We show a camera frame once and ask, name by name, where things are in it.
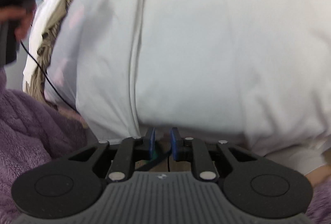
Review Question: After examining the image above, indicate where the person's left hand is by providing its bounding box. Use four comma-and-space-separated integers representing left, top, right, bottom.
0, 2, 36, 41

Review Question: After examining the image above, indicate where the white t-shirt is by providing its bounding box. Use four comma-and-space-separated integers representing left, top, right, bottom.
45, 0, 330, 174

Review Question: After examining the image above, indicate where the purple fleece robe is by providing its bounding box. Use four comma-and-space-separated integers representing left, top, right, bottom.
1, 69, 87, 223

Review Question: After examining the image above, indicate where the black cable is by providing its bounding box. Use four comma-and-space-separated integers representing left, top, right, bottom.
19, 40, 78, 113

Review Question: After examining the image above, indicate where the brown striped garment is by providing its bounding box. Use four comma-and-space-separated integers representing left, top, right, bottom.
22, 0, 74, 107

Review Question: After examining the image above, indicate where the green object on floor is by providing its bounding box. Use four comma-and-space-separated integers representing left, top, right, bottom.
148, 150, 158, 163

